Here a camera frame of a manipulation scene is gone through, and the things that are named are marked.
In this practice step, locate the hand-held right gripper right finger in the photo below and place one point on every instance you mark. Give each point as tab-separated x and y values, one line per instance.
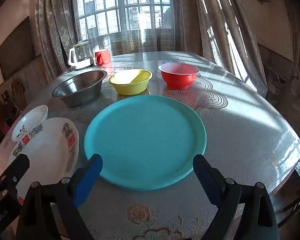
206	182

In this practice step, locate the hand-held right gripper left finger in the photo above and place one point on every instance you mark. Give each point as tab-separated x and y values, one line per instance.
88	180

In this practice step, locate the large white printed plate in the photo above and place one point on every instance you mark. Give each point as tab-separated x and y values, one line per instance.
52	150

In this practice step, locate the small white printed dish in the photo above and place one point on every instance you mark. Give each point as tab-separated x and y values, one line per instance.
30	122

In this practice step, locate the teal round plate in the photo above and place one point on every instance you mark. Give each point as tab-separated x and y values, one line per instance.
145	140

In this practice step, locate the stainless steel bowl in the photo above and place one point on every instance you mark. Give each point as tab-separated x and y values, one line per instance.
77	87

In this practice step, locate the yellow plastic bowl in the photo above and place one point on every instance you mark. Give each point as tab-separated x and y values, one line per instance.
130	87

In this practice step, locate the red plastic bowl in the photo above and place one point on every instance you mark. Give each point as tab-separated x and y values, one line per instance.
178	81

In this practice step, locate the wooden shelf cabinet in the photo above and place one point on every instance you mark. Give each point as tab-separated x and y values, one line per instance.
0	120

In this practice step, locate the coiled wicker ornament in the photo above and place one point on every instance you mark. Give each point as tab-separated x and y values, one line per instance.
17	87

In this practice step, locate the red mug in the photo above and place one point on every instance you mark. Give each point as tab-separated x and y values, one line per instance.
102	57

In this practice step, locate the white glass electric kettle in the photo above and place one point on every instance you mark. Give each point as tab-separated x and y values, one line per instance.
81	55

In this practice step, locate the grey velvet curtain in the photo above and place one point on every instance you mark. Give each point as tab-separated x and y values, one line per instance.
55	25
215	30

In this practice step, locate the sheer white curtain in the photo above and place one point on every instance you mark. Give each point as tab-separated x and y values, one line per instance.
145	40

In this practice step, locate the grid paned window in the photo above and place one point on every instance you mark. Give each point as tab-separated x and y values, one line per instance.
125	5

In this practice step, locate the dark wall-mounted television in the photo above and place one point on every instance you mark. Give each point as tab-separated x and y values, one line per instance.
15	50

